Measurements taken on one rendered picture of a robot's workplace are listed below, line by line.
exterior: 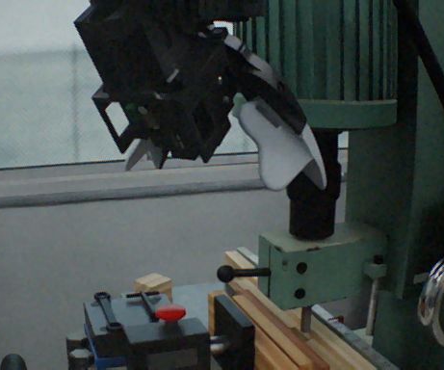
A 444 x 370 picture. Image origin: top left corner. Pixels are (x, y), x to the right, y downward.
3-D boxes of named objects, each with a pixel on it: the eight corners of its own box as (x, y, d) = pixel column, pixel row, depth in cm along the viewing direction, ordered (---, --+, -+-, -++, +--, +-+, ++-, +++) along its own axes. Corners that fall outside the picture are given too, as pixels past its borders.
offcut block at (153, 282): (153, 314, 83) (151, 286, 82) (135, 306, 85) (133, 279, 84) (172, 304, 86) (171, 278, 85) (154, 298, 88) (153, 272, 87)
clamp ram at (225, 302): (167, 367, 67) (163, 302, 65) (224, 357, 69) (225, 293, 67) (189, 407, 59) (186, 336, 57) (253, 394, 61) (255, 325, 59)
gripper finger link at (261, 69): (272, 152, 43) (181, 74, 41) (280, 136, 44) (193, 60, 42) (313, 128, 39) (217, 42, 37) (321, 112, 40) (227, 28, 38)
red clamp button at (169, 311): (152, 312, 58) (151, 303, 57) (181, 308, 59) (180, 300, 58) (160, 325, 55) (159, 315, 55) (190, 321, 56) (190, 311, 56)
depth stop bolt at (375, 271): (355, 330, 65) (363, 253, 63) (369, 328, 66) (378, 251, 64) (365, 338, 63) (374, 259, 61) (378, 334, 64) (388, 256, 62)
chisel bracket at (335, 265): (255, 301, 68) (256, 231, 66) (355, 281, 72) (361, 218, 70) (282, 326, 61) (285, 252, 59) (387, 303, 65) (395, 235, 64)
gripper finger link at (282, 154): (300, 236, 42) (202, 153, 39) (326, 176, 45) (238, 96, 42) (329, 224, 39) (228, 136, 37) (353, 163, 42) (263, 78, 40)
